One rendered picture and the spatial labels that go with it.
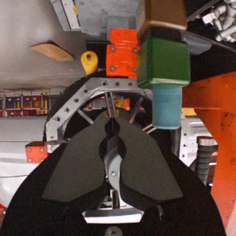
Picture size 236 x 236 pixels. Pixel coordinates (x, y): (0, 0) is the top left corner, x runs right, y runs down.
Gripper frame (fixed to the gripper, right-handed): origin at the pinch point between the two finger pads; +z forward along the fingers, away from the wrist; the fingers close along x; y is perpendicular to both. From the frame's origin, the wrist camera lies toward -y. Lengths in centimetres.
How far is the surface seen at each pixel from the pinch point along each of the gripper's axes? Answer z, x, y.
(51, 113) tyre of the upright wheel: 37.9, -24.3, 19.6
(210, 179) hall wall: 596, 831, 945
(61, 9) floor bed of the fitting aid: 84, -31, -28
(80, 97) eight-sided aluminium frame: 33.8, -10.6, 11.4
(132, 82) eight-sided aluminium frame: 37.5, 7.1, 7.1
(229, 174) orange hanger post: 18, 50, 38
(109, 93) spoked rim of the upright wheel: 45.2, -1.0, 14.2
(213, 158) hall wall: 678, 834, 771
